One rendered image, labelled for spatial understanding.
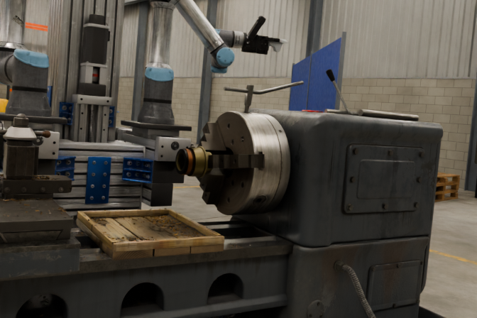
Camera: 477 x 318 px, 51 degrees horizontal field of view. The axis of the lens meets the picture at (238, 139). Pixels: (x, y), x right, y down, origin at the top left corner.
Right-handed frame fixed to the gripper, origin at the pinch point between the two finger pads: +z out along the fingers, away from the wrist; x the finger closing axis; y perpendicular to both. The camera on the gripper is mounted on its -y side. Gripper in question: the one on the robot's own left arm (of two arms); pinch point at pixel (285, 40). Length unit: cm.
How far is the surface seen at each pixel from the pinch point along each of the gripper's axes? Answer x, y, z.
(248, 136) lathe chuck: 89, 29, -33
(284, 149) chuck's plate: 90, 32, -22
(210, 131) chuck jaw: 76, 31, -42
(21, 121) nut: 92, 29, -93
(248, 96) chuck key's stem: 79, 19, -32
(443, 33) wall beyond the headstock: -832, -75, 611
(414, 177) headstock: 80, 40, 27
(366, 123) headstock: 87, 23, 3
